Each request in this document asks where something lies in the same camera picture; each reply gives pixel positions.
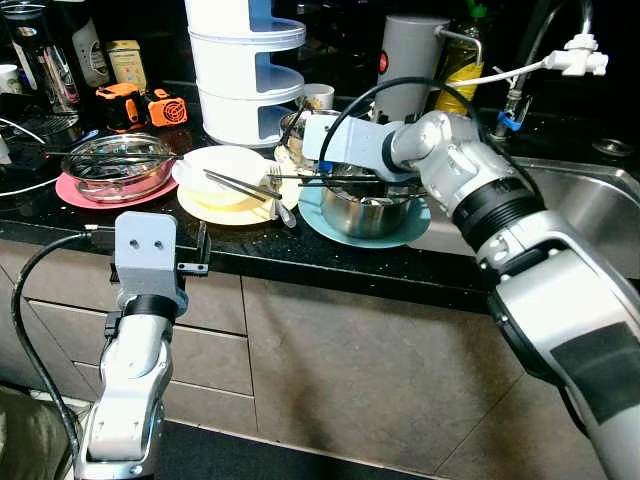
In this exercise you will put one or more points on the small orange black device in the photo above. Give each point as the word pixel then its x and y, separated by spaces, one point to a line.
pixel 167 108

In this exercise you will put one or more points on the pink plate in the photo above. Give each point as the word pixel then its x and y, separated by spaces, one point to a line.
pixel 75 195

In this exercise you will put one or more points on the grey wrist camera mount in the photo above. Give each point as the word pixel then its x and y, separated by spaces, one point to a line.
pixel 145 250
pixel 345 142

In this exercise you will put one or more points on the stainless steel pot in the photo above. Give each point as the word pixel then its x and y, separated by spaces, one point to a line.
pixel 365 212

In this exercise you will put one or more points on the white tiered storage rack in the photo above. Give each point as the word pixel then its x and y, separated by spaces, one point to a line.
pixel 245 60

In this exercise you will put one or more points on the black chopstick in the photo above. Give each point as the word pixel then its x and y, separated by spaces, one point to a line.
pixel 240 183
pixel 245 190

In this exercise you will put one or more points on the yellow oil bottle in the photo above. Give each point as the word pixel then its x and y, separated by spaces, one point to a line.
pixel 462 75

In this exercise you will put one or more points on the stainless steel sink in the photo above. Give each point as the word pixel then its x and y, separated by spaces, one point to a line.
pixel 590 210

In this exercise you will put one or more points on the metal faucet with blue valve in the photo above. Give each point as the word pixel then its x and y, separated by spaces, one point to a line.
pixel 512 105

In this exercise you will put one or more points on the thin dark chopstick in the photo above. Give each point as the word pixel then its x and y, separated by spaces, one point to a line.
pixel 100 155

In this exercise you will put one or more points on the round metal counter cap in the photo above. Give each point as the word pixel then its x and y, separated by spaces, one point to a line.
pixel 610 147

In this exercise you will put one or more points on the dark bottle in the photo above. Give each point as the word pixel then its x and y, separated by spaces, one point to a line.
pixel 85 45

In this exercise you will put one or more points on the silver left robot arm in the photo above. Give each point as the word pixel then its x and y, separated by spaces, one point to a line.
pixel 135 380

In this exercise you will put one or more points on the clear glass bowl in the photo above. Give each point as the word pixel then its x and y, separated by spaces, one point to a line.
pixel 120 175

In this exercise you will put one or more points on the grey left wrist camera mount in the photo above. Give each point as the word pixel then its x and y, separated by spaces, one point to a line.
pixel 145 250

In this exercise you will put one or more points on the grey cylindrical canister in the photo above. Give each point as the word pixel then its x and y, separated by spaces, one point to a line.
pixel 410 60

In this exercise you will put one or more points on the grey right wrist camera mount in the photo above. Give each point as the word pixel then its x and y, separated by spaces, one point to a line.
pixel 345 142

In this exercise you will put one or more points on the teal plate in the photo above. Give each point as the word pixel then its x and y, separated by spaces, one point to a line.
pixel 415 225

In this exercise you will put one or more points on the beige cabinet drawer front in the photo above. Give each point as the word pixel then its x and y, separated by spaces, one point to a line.
pixel 220 410
pixel 215 360
pixel 215 300

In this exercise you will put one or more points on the yellow plate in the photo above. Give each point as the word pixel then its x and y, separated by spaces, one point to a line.
pixel 215 212

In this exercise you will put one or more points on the small white cup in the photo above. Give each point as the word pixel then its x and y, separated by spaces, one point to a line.
pixel 8 80

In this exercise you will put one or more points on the glass french press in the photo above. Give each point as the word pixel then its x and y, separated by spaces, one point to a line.
pixel 45 70

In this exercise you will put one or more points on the white mug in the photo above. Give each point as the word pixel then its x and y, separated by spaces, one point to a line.
pixel 318 97

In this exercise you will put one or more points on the beige cabinet door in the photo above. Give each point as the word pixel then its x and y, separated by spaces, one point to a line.
pixel 380 370

